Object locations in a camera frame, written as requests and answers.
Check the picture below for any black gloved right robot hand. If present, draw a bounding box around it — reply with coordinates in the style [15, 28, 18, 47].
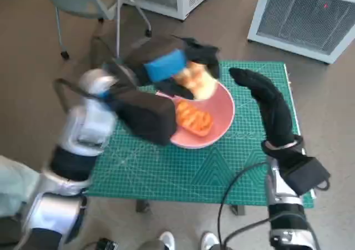
[229, 67, 295, 151]

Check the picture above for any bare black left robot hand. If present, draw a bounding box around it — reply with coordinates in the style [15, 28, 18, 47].
[126, 36, 221, 101]

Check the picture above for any round toy bread bun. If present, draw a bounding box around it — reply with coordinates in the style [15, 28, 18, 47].
[174, 61, 218, 100]

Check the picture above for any pink bowl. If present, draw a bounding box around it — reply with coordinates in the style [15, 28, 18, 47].
[155, 80, 236, 150]

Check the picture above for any long striped toy bread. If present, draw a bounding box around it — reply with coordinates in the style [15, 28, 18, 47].
[176, 100, 214, 137]

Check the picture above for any white metal pole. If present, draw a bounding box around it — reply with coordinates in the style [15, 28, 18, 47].
[115, 0, 121, 58]

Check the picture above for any green cutting mat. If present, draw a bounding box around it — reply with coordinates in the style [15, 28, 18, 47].
[85, 60, 316, 208]

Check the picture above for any white shoe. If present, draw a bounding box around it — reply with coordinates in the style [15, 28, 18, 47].
[159, 231, 175, 250]
[201, 231, 219, 250]

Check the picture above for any black device on floor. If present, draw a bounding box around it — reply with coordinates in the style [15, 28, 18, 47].
[95, 237, 119, 250]

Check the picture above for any person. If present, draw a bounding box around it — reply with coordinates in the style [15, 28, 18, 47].
[0, 155, 38, 219]

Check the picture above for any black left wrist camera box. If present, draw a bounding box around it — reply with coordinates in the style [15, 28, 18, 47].
[115, 90, 178, 146]

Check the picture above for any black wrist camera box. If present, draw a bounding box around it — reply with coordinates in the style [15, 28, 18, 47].
[282, 157, 331, 197]
[115, 90, 178, 146]

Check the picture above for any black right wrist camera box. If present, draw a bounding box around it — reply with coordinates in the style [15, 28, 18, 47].
[282, 157, 331, 197]

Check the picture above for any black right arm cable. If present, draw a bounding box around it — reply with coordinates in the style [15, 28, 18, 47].
[217, 162, 268, 250]

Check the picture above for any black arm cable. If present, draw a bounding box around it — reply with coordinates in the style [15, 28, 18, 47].
[54, 78, 111, 115]
[217, 162, 268, 250]

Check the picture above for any black camera cable loop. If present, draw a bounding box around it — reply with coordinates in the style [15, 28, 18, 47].
[316, 175, 331, 191]

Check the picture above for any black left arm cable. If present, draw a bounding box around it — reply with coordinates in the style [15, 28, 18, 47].
[54, 78, 111, 115]

